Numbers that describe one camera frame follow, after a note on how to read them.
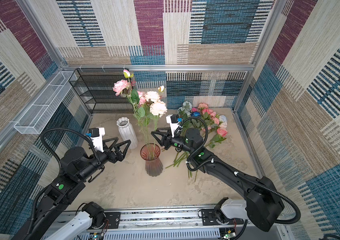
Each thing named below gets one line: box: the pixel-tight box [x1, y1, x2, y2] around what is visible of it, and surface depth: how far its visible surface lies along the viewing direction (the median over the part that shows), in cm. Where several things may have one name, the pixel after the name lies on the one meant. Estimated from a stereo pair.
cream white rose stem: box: [149, 101, 168, 151], surface depth 66 cm
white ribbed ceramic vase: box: [116, 117, 138, 150], surface depth 87 cm
